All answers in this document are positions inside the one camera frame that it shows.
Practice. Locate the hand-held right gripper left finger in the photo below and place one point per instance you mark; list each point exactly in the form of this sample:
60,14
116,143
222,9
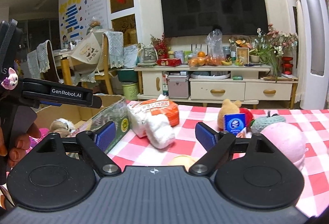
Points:
106,136

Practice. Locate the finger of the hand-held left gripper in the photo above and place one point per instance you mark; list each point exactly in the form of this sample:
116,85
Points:
66,94

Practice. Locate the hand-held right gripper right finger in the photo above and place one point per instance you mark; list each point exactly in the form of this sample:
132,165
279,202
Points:
205,137

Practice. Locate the green printed cardboard box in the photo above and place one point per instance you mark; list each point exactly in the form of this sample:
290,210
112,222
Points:
113,121

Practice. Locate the brown white plush toy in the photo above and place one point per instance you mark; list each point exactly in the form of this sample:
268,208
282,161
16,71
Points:
63,126

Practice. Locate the brown teddy bear red shirt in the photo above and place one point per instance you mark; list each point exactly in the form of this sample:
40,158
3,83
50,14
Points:
228,108

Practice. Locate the magenta patterned knit mitten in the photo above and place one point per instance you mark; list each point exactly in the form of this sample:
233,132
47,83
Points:
36,142

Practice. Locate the white fluffy glove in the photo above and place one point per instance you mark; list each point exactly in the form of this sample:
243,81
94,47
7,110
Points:
160,131

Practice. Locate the grey green knit hat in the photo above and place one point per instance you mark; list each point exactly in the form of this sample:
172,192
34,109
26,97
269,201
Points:
270,121

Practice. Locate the pink plush toy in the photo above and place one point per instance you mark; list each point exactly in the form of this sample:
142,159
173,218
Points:
282,144

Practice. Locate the person's left hand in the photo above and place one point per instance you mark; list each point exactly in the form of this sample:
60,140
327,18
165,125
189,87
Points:
32,132

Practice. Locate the red white checkered tablecloth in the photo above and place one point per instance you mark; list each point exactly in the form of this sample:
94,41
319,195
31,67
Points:
195,116

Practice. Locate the wooden dining table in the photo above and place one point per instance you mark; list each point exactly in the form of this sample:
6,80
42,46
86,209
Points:
64,67

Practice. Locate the pink cat charm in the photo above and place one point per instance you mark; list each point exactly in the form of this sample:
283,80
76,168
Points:
10,79

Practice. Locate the paper tissue pack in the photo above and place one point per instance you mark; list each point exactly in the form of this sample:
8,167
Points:
235,123

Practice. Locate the wooden chair lace cover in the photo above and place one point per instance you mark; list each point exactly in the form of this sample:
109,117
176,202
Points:
43,59
113,51

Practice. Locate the beige canvas tote bag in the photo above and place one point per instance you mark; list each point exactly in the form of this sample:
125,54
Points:
86,54

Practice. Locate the cream television cabinet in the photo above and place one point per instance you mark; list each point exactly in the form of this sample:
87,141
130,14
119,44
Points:
218,90

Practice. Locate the light green trash bin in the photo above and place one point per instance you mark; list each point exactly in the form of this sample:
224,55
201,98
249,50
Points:
130,91

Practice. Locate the orange white plastic bag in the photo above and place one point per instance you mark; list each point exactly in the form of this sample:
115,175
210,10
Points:
154,110

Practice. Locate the silver metal case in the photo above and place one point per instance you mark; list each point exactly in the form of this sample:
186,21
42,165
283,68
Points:
178,86

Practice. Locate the dark green storage bin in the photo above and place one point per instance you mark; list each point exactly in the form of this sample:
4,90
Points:
127,75

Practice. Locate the pile of oranges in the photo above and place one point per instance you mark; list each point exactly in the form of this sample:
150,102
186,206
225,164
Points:
203,60

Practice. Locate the bunch of bananas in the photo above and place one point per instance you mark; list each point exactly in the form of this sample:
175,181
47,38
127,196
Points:
226,62

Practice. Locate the red flat box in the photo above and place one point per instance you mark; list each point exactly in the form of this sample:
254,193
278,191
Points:
168,62

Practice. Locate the glass kettle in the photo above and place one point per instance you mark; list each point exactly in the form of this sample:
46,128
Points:
149,55

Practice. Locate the clear plastic bag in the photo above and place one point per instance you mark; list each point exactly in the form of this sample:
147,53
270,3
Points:
214,44

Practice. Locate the potted green plant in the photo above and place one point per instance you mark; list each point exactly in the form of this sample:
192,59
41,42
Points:
264,59

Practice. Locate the red berry bouquet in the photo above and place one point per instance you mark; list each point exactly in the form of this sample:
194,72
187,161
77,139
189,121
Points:
160,45

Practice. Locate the red lantern ornament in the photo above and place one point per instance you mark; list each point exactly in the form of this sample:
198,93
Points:
287,66

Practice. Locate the artificial flower bouquet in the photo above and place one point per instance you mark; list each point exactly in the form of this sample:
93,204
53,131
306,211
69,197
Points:
280,41

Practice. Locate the black television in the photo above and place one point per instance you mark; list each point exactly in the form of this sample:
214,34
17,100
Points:
213,5

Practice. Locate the silver standing air conditioner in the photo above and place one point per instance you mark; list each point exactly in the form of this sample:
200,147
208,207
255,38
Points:
311,33

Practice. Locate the colourful wall poster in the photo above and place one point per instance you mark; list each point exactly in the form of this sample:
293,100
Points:
77,10

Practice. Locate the gold picture frame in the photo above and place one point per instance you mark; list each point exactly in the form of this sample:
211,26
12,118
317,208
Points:
242,55

